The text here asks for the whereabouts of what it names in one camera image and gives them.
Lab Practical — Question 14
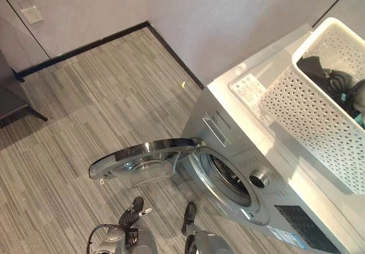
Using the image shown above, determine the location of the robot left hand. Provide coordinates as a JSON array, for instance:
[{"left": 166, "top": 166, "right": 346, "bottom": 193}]
[{"left": 118, "top": 206, "right": 153, "bottom": 229}]

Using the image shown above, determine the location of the white perforated plastic laundry basket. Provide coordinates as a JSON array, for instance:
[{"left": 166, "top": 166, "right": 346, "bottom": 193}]
[{"left": 256, "top": 17, "right": 365, "bottom": 195}]

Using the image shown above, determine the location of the round chrome washer door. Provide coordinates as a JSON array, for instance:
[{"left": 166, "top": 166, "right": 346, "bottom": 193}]
[{"left": 88, "top": 138, "right": 205, "bottom": 189}]

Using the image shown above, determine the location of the washer detergent drawer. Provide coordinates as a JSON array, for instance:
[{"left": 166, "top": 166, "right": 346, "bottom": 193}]
[{"left": 200, "top": 116, "right": 232, "bottom": 147}]

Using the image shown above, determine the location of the chrome washer control knob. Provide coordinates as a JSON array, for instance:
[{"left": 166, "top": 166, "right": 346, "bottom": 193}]
[{"left": 248, "top": 171, "right": 270, "bottom": 188}]

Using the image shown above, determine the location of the black washer display panel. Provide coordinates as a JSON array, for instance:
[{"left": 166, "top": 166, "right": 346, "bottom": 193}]
[{"left": 273, "top": 204, "right": 340, "bottom": 254}]

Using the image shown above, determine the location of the dark laundry garment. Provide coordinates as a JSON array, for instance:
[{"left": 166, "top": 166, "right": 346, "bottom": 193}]
[{"left": 297, "top": 55, "right": 333, "bottom": 79}]

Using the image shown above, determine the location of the teal laundry cloth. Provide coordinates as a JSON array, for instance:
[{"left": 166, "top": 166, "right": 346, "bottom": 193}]
[{"left": 339, "top": 92, "right": 365, "bottom": 128}]

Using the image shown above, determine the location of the blue white energy sticker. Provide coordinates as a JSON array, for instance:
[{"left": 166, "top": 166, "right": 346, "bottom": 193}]
[{"left": 267, "top": 224, "right": 289, "bottom": 242}]

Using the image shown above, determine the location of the dark grey chair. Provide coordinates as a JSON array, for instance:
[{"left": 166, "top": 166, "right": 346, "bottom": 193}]
[{"left": 0, "top": 50, "right": 49, "bottom": 129}]

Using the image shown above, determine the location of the silver front-load washing machine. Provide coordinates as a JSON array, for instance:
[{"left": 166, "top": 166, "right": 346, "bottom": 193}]
[{"left": 178, "top": 22, "right": 365, "bottom": 254}]

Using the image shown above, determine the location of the white instruction label sticker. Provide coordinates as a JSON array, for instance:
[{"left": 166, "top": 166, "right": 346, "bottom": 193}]
[{"left": 229, "top": 75, "right": 275, "bottom": 127}]

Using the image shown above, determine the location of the black skirting board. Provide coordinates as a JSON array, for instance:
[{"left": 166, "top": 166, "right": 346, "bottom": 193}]
[{"left": 16, "top": 20, "right": 205, "bottom": 91}]

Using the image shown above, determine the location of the black wrist cable left arm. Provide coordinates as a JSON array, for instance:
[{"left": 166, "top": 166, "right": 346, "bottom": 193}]
[{"left": 87, "top": 224, "right": 116, "bottom": 248}]

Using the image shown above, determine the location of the black wrist cable arm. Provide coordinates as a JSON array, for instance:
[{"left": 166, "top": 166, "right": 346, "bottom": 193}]
[
  {"left": 87, "top": 224, "right": 116, "bottom": 248},
  {"left": 325, "top": 67, "right": 357, "bottom": 96}
]

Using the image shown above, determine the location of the white wall power outlet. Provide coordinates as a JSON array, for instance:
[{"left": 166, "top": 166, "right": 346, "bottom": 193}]
[{"left": 21, "top": 6, "right": 45, "bottom": 25}]

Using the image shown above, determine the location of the black wrist cable right arm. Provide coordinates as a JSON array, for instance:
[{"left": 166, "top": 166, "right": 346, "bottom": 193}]
[{"left": 325, "top": 67, "right": 357, "bottom": 96}]

